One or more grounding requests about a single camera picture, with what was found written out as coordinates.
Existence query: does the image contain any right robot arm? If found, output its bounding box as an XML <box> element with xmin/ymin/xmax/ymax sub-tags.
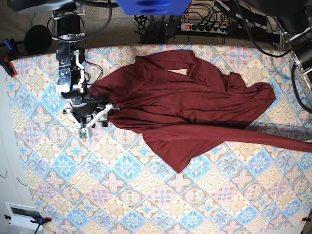
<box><xmin>48</xmin><ymin>0</ymin><xmax>109</xmax><ymax>127</ymax></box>

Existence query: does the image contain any patterned colourful tablecloth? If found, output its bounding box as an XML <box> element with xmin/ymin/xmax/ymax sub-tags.
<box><xmin>6</xmin><ymin>54</ymin><xmax>312</xmax><ymax>234</ymax></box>

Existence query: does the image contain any white wall socket box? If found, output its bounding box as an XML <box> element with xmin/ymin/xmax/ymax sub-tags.
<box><xmin>4</xmin><ymin>202</ymin><xmax>41</xmax><ymax>232</ymax></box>

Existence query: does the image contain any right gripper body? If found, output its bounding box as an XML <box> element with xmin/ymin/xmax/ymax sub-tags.
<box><xmin>61</xmin><ymin>90</ymin><xmax>109</xmax><ymax>124</ymax></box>

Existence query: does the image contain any red black clamp left edge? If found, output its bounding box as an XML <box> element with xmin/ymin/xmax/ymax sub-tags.
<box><xmin>0</xmin><ymin>39</ymin><xmax>18</xmax><ymax>78</ymax></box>

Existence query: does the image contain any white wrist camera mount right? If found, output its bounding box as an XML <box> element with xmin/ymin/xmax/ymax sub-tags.
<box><xmin>78</xmin><ymin>103</ymin><xmax>120</xmax><ymax>139</ymax></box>

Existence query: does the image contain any maroon long-sleeve t-shirt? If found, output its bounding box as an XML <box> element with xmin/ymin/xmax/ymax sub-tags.
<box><xmin>89</xmin><ymin>50</ymin><xmax>312</xmax><ymax>173</ymax></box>

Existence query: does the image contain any orange clamp bottom right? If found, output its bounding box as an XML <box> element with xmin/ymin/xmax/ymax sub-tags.
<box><xmin>302</xmin><ymin>217</ymin><xmax>311</xmax><ymax>222</ymax></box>

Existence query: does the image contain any white power strip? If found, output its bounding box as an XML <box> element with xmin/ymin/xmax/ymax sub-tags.
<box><xmin>180</xmin><ymin>23</ymin><xmax>227</xmax><ymax>34</ymax></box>

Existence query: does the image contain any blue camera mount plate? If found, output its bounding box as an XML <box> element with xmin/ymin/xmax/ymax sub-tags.
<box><xmin>116</xmin><ymin>0</ymin><xmax>191</xmax><ymax>16</ymax></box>

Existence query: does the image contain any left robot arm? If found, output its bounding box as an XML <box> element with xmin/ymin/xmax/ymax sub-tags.
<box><xmin>276</xmin><ymin>0</ymin><xmax>312</xmax><ymax>113</ymax></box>

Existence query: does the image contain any orange black clamp bottom left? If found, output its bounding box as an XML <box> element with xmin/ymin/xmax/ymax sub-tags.
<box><xmin>4</xmin><ymin>215</ymin><xmax>52</xmax><ymax>226</ymax></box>

